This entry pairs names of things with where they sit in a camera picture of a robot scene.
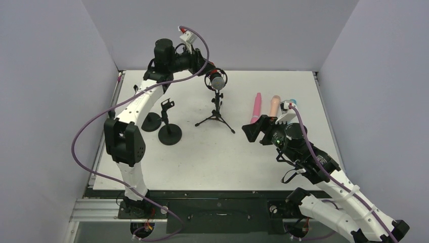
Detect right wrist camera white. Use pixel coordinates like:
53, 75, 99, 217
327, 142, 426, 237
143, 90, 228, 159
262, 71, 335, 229
275, 100, 297, 125

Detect pink microphone black stand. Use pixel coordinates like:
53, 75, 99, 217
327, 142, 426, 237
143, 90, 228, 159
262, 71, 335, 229
158, 98, 182, 146

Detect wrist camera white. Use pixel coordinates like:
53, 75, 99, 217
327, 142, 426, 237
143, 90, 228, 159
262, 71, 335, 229
275, 100, 297, 125
179, 27, 198, 54

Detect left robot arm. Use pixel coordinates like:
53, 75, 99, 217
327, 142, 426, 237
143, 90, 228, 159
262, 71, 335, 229
104, 38, 215, 218

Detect teal microphone black stand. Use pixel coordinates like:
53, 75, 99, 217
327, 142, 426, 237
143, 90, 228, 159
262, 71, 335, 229
132, 85, 163, 132

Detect beige microphone black stand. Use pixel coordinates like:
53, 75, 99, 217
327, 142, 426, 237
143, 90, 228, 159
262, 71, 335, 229
105, 108, 116, 124

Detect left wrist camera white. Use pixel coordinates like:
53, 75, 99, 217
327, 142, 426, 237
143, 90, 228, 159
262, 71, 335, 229
179, 27, 198, 54

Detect black tripod shock-mount stand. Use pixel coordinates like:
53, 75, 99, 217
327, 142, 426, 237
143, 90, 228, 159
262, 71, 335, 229
195, 68, 235, 134

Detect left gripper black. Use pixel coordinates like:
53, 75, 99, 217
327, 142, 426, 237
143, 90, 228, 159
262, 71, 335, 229
168, 45, 215, 76

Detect red mesh microphone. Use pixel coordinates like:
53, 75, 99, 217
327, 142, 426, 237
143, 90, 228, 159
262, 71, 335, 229
209, 71, 226, 91

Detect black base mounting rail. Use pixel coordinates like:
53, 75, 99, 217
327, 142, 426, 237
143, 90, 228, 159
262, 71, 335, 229
72, 189, 307, 239

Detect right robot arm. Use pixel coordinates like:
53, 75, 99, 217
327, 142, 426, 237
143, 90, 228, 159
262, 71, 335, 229
242, 115, 410, 242

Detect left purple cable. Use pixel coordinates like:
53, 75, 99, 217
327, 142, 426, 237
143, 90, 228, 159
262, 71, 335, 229
71, 25, 211, 242

